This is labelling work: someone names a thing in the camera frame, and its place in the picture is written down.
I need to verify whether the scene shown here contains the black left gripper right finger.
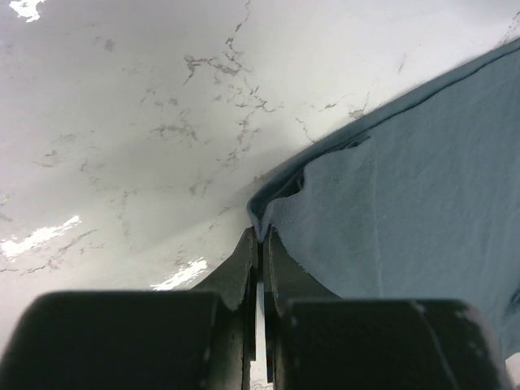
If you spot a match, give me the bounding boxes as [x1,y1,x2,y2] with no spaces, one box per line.
[262,230,513,389]

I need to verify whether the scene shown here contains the grey-blue t-shirt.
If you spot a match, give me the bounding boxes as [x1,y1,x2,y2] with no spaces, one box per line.
[247,41,519,357]

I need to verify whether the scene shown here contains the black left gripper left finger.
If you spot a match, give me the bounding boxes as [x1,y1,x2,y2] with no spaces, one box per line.
[1,229,258,389]

